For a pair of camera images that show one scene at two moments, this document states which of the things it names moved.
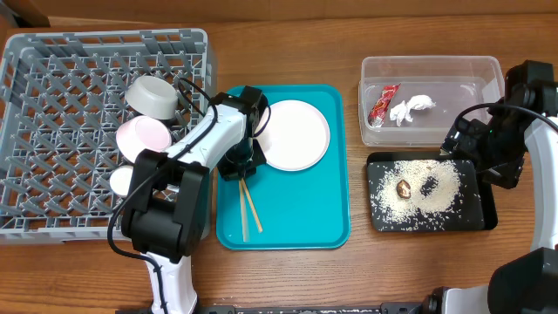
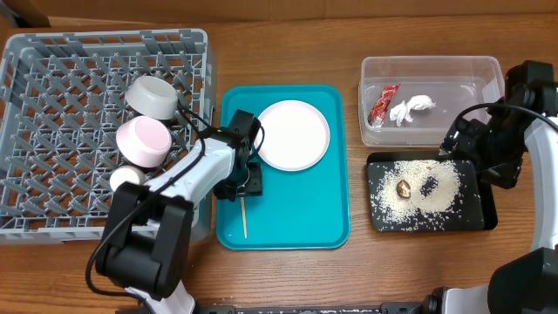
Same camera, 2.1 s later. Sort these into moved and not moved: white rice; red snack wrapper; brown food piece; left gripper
Moved: left gripper
Not moved: white rice; brown food piece; red snack wrapper
